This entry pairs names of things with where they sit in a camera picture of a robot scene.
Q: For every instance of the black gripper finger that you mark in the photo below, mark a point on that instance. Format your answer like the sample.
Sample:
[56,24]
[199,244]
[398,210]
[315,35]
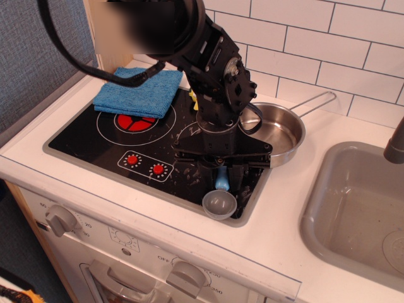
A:
[208,173]
[236,174]

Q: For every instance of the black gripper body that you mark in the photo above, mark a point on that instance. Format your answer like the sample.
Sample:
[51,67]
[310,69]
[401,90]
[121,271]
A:
[221,146]

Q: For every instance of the blue grey toy ladle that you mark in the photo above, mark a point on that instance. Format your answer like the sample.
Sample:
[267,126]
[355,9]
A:
[220,204]

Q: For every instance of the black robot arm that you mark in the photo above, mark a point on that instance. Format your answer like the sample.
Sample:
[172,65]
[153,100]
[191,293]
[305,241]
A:
[181,34]

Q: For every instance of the right red stove knob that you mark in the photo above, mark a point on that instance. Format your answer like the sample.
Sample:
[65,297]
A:
[158,169]

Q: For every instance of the red stove knob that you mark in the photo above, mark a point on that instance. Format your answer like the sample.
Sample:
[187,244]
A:
[132,160]
[158,169]

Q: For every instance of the left red stove knob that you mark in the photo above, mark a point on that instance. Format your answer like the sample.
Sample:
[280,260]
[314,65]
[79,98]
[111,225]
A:
[132,160]

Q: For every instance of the stainless steel pan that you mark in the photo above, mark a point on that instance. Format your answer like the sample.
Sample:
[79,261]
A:
[281,127]

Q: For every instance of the yellow white toy whisk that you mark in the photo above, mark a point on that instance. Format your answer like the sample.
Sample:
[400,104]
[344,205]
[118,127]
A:
[194,99]

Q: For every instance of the black toy stovetop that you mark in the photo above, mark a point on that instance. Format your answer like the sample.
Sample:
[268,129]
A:
[101,142]

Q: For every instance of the blue folded cloth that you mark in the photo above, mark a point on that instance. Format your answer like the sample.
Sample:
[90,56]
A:
[151,99]

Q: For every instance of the grey right oven knob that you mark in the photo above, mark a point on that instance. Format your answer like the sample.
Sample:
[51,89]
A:
[187,278]

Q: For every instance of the grey oven knob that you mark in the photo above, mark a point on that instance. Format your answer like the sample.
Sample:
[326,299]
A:
[187,278]
[60,220]

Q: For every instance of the grey sink basin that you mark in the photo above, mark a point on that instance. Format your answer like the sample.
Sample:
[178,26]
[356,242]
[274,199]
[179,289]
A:
[354,214]

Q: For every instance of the white toy oven front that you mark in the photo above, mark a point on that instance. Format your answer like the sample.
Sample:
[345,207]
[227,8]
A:
[101,263]

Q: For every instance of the grey left oven knob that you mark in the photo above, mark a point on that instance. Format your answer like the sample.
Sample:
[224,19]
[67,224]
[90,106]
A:
[60,220]

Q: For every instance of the grey faucet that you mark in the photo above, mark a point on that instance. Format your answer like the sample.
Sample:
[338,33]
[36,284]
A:
[394,149]

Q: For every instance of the wooden side post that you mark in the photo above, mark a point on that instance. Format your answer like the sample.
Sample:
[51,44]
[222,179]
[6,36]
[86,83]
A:
[106,62]

